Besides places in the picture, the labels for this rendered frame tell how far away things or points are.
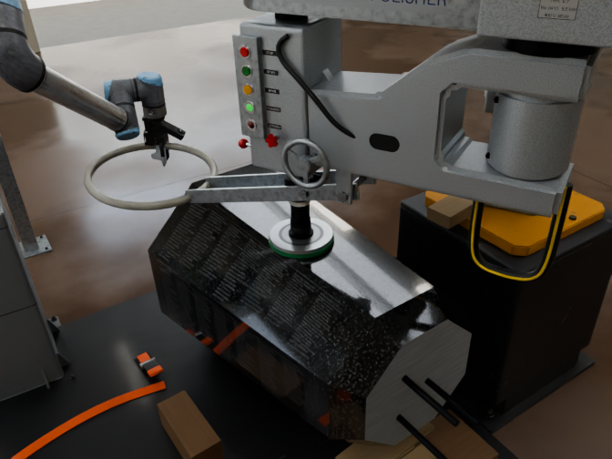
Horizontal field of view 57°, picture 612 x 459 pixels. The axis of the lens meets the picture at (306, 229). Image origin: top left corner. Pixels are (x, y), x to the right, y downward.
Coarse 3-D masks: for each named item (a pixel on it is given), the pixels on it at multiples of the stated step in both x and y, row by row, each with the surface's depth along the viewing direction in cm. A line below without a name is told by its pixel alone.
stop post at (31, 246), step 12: (0, 144) 301; (0, 156) 303; (0, 168) 306; (0, 180) 309; (12, 180) 312; (12, 192) 315; (12, 204) 318; (24, 204) 321; (12, 216) 321; (24, 216) 324; (24, 228) 327; (24, 240) 330; (36, 240) 335; (24, 252) 334; (36, 252) 333
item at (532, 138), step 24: (504, 96) 127; (504, 120) 129; (528, 120) 124; (552, 120) 123; (576, 120) 126; (504, 144) 131; (528, 144) 127; (552, 144) 126; (504, 168) 133; (528, 168) 130; (552, 168) 129
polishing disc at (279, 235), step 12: (276, 228) 192; (288, 228) 192; (312, 228) 191; (324, 228) 191; (276, 240) 185; (288, 240) 185; (300, 240) 185; (312, 240) 185; (324, 240) 185; (288, 252) 181; (300, 252) 180; (312, 252) 181
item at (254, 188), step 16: (224, 176) 202; (240, 176) 197; (256, 176) 194; (272, 176) 190; (352, 176) 173; (192, 192) 198; (208, 192) 194; (224, 192) 189; (240, 192) 186; (256, 192) 182; (272, 192) 178; (288, 192) 175; (304, 192) 170; (320, 192) 168; (352, 192) 162
